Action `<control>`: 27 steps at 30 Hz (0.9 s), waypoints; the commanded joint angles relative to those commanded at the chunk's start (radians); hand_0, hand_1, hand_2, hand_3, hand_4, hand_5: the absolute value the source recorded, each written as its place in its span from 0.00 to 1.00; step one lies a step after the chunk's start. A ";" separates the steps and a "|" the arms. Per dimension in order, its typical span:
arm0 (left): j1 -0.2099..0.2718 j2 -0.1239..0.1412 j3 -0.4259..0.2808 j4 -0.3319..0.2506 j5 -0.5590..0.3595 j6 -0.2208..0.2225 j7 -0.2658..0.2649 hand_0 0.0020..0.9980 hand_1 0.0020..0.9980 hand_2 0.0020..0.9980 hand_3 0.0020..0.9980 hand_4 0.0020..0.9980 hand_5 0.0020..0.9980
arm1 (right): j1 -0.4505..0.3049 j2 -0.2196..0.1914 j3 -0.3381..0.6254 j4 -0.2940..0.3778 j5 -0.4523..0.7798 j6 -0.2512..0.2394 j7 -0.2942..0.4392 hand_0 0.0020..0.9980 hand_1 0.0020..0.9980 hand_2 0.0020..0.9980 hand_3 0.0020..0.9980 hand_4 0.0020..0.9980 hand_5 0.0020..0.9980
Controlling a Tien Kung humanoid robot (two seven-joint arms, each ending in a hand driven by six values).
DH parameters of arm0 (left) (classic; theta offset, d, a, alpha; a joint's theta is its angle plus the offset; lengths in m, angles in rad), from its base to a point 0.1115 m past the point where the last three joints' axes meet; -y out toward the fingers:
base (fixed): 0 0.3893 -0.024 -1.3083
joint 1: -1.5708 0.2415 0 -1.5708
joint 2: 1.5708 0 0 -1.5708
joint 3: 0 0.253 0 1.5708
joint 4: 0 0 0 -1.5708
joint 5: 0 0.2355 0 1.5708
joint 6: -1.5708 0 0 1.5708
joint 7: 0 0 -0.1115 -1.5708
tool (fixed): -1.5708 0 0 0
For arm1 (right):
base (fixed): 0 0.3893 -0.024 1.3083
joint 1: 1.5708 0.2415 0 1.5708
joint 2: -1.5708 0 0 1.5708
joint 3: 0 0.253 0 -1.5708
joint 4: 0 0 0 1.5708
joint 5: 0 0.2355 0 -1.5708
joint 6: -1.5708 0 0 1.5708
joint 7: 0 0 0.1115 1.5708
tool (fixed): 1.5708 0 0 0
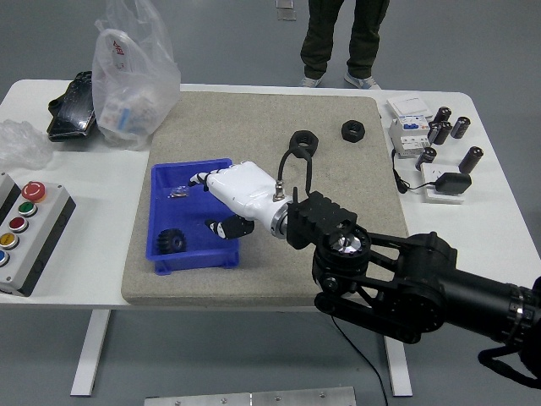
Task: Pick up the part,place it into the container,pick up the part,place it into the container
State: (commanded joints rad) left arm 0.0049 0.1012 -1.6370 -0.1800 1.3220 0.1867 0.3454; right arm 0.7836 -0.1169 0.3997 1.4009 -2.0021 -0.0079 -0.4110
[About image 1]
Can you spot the blue plastic box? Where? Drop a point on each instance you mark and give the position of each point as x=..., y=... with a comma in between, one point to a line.
x=190, y=211

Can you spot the black plastic tray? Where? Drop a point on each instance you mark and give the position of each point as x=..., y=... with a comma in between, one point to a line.
x=74, y=114

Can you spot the large black hex nut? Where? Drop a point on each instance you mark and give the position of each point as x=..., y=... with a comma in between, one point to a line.
x=301, y=136

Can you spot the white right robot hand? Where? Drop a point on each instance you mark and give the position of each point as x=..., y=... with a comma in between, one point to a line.
x=241, y=186

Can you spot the white circuit breaker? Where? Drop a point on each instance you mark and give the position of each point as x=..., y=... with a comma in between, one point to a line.
x=406, y=135

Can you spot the white table leg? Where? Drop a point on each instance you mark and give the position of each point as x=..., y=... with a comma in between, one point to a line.
x=91, y=351
x=399, y=372

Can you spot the white power socket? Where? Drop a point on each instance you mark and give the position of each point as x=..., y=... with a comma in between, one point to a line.
x=432, y=171

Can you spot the white translucent plastic bag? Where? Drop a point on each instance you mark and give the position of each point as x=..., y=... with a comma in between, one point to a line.
x=127, y=84

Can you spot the black cylindrical capacitor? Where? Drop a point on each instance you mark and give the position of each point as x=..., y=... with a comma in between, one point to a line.
x=471, y=160
x=433, y=131
x=460, y=127
x=426, y=157
x=443, y=115
x=445, y=133

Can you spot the small black hex nut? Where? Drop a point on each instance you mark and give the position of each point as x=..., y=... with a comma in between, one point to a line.
x=347, y=132

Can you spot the grey push-button control box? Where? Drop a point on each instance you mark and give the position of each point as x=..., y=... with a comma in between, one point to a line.
x=34, y=237

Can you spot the small clear bag of screws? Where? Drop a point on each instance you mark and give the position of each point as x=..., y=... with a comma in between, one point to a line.
x=179, y=192

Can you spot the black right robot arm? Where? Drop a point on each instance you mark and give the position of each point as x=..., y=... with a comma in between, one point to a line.
x=422, y=275

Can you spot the silver metal plate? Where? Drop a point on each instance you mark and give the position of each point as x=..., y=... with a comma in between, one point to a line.
x=253, y=398

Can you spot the grey-brown mat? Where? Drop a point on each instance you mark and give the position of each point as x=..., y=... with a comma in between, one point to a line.
x=253, y=127

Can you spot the flat white switch box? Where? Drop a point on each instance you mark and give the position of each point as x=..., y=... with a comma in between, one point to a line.
x=406, y=105

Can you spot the clear floor plate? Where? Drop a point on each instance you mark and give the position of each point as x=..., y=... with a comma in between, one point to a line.
x=285, y=3
x=287, y=16

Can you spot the clear crumpled plastic wrap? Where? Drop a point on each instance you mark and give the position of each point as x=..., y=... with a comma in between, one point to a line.
x=21, y=144

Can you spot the large black gear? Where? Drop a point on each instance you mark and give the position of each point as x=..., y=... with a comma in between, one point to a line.
x=171, y=242

